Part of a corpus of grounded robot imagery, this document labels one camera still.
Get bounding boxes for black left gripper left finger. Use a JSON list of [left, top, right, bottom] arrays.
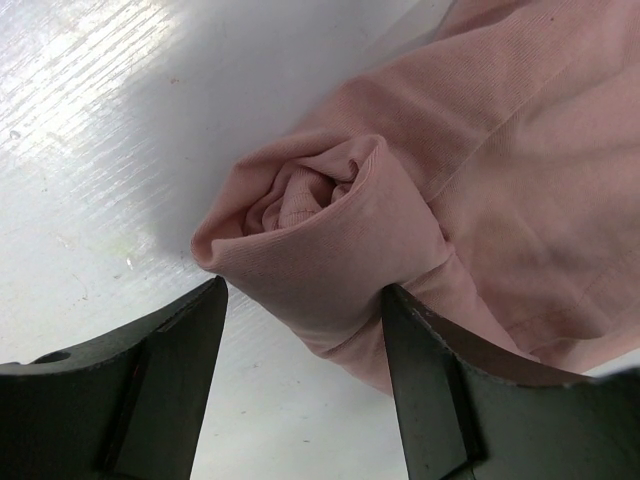
[[1, 278, 228, 479]]

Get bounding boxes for pink printed t-shirt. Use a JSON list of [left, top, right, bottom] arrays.
[[192, 1, 639, 392]]

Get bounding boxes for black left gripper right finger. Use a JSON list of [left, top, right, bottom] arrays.
[[382, 285, 639, 479]]

